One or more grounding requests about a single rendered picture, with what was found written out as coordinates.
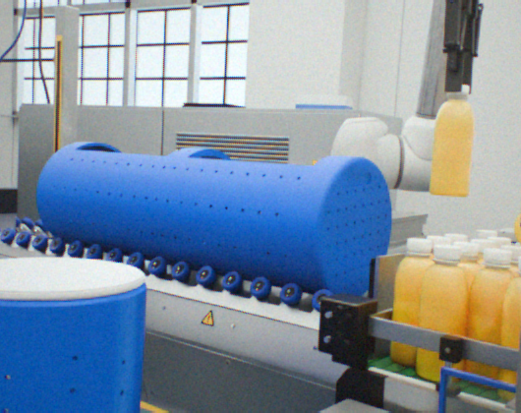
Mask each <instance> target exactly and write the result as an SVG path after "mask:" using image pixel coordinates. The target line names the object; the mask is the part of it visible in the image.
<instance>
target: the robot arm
mask: <svg viewBox="0 0 521 413"><path fill-rule="evenodd" d="M479 2H480V0H432V1H431V7H430V15H429V21H428V28H427V35H426V42H425V48H424V55H423V62H422V69H421V76H420V85H419V95H418V101H417V108H416V115H413V116H412V117H411V118H409V119H408V120H407V122H406V123H405V125H404V128H403V130H402V133H401V136H394V135H391V134H389V133H388V127H387V126H386V125H385V124H384V123H383V121H381V120H378V119H377V118H376V117H366V118H352V119H347V120H346V121H345V122H344V123H343V124H342V126H341V128H340V129H339V131H338V133H337V134H336V136H335V139H334V143H333V146H332V150H331V155H330V156H333V155H335V156H362V157H365V158H367V159H369V160H370V161H372V162H374V163H375V164H376V166H377V167H378V168H379V169H380V171H381V173H382V175H383V177H384V179H385V180H386V183H387V185H388V187H387V188H388V190H405V191H414V192H429V191H430V183H431V175H432V159H433V147H434V124H435V120H436V117H437V112H438V111H439V109H440V107H441V106H442V105H443V104H444V103H445V102H446V101H447V99H445V98H446V93H447V92H454V91H462V85H464V86H469V87H470V89H469V93H468V94H471V83H472V68H473V60H474V58H477V57H478V56H479V54H478V48H479V37H480V26H481V15H482V12H483V8H484V5H483V3H479Z"/></svg>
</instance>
